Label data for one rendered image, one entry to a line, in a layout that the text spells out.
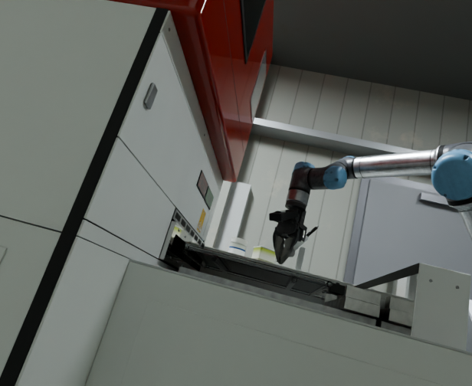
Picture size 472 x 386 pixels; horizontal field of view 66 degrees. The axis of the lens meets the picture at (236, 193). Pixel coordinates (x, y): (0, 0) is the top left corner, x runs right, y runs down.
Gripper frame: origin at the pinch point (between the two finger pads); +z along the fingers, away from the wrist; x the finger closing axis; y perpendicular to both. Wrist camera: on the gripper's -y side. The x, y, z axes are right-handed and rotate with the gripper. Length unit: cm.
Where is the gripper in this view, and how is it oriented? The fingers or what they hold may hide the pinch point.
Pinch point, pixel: (280, 259)
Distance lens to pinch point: 121.2
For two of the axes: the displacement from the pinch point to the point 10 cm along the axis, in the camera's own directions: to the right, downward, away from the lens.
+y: 5.5, 3.9, 7.4
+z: -2.6, 9.2, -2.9
